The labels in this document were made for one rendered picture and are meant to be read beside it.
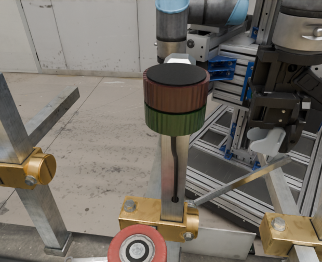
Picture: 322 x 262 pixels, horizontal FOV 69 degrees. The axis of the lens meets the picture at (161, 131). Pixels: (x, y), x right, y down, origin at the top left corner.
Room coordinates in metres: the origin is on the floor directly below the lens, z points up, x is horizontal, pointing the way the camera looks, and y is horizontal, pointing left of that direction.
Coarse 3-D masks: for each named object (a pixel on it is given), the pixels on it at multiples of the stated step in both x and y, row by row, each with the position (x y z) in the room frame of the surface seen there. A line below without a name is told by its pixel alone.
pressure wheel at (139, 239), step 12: (132, 228) 0.19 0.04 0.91; (144, 228) 0.19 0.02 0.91; (120, 240) 0.17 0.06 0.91; (132, 240) 0.18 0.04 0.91; (144, 240) 0.18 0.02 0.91; (156, 240) 0.17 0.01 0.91; (108, 252) 0.16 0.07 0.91; (120, 252) 0.16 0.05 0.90; (132, 252) 0.16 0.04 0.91; (144, 252) 0.16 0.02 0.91; (156, 252) 0.16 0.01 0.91
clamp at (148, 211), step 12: (144, 204) 0.26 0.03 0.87; (156, 204) 0.26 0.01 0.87; (120, 216) 0.24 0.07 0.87; (132, 216) 0.24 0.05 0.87; (144, 216) 0.24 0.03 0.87; (156, 216) 0.24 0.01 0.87; (192, 216) 0.24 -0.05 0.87; (120, 228) 0.23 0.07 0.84; (156, 228) 0.22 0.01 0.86; (168, 228) 0.22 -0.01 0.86; (180, 228) 0.22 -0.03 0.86; (192, 228) 0.22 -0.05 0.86; (168, 240) 0.22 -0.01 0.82; (180, 240) 0.22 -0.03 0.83
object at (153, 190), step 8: (160, 136) 0.48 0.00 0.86; (160, 144) 0.45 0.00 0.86; (160, 152) 0.41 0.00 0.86; (160, 160) 0.39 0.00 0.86; (152, 168) 0.36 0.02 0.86; (160, 168) 0.36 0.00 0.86; (152, 176) 0.34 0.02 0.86; (160, 176) 0.34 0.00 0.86; (152, 184) 0.32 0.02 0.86; (160, 184) 0.32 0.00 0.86; (152, 192) 0.30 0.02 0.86; (160, 192) 0.30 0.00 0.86
